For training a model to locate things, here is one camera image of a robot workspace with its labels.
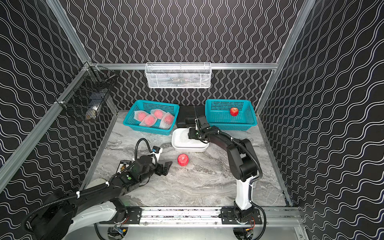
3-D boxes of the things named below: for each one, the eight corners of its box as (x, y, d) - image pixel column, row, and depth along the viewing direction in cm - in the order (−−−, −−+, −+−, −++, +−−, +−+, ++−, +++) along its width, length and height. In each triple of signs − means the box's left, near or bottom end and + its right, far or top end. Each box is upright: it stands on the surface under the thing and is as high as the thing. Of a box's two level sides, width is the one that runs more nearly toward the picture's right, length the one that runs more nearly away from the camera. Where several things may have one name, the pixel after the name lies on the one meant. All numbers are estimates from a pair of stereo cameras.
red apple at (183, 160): (177, 164, 94) (176, 159, 89) (181, 157, 97) (181, 152, 92) (185, 168, 92) (184, 164, 87) (189, 161, 95) (189, 156, 90)
